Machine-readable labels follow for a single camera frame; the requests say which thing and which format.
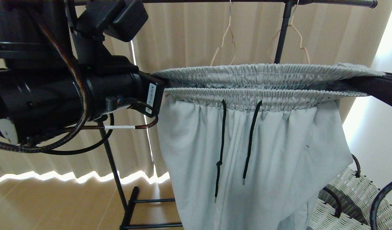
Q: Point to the pale grey shorts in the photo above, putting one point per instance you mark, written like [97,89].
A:
[279,153]

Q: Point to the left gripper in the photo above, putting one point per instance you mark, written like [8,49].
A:
[112,95]

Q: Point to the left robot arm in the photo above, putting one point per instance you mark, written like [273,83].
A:
[23,32]

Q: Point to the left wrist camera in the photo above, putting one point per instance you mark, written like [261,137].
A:
[125,19]

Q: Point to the white laundry basket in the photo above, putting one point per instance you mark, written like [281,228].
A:
[352,198]

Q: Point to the pink clothes hanger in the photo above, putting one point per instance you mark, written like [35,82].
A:
[230,19]
[300,40]

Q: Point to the black clothes rack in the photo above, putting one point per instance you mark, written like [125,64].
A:
[283,32]

